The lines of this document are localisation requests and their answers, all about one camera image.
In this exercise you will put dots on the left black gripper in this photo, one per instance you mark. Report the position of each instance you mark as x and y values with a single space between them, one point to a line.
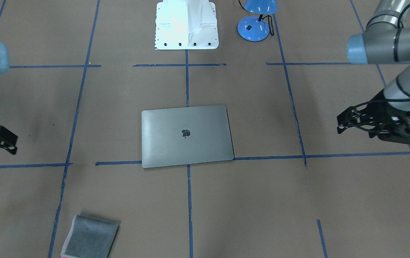
379 114

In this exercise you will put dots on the grey laptop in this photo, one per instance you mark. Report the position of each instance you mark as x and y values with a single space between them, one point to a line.
185 135

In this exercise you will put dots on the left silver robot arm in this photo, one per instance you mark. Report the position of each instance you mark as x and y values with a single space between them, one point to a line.
385 39

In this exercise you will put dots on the folded grey cloth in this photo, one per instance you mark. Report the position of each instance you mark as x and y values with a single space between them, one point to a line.
89 237

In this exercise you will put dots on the blue desk lamp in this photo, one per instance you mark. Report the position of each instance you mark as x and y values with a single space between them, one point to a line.
257 28

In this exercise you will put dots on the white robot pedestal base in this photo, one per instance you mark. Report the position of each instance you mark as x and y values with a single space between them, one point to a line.
186 24

